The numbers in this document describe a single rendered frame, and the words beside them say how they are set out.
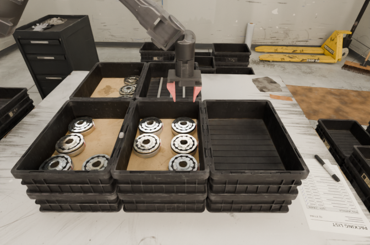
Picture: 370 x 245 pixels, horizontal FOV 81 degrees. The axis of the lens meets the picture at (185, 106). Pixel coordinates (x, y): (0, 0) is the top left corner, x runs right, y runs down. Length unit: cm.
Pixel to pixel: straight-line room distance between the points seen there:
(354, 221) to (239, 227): 40
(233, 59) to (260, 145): 162
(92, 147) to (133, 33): 345
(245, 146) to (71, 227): 69
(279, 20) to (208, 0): 126
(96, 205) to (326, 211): 82
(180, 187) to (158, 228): 18
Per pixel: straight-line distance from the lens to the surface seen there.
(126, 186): 76
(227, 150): 88
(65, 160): 90
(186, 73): 65
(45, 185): 86
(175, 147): 84
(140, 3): 61
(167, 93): 120
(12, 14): 35
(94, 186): 79
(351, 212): 105
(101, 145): 95
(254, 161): 87
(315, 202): 101
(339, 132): 217
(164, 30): 61
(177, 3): 399
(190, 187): 74
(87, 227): 91
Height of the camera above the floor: 146
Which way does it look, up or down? 36 degrees down
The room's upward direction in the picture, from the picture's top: straight up
